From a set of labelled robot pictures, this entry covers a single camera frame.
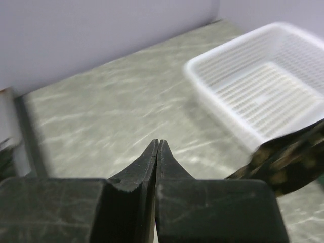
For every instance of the white empty plastic basket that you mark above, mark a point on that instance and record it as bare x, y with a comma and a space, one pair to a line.
263, 84

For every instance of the black gold floral tie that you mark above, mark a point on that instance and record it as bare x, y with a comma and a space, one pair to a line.
287, 163

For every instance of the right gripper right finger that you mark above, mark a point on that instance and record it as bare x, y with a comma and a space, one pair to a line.
208, 210

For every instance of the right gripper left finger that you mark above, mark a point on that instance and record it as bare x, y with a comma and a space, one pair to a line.
117, 209

